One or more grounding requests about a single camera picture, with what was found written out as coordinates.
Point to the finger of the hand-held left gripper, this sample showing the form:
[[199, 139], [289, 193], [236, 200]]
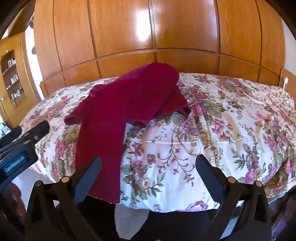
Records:
[[11, 135], [38, 129]]

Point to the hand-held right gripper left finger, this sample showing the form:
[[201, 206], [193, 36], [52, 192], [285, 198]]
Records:
[[86, 180]]

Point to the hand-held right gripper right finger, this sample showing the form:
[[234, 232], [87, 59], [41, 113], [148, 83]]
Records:
[[209, 180]]

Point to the dark red long-sleeved shirt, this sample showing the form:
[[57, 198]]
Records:
[[108, 104]]

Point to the person's left forearm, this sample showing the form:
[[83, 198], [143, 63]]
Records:
[[17, 200]]

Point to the floral bedspread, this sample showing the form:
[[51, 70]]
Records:
[[219, 129]]

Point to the wooden cabinet with shelf niche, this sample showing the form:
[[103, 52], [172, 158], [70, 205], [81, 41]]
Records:
[[22, 76]]

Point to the small bottles and jars group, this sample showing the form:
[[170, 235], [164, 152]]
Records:
[[14, 78]]

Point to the wooden headboard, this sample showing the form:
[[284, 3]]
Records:
[[129, 62]]

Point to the wooden side panel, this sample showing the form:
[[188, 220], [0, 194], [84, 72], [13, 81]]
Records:
[[290, 77]]

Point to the white wall switch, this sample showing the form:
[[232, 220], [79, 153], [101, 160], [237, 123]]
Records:
[[285, 81]]

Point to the tall wooden wall panels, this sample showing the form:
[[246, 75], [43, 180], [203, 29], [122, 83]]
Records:
[[185, 25]]

